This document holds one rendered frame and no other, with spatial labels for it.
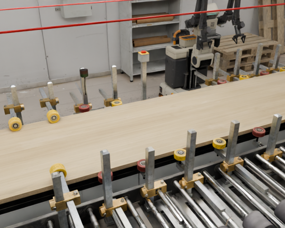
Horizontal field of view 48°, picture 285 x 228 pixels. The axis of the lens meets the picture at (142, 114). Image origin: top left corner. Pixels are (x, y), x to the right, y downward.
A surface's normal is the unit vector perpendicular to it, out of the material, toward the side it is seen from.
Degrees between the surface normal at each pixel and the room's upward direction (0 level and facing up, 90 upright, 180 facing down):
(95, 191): 90
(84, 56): 90
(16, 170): 0
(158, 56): 90
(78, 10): 90
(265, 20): 73
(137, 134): 0
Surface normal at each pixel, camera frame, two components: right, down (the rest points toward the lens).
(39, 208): 0.43, 0.43
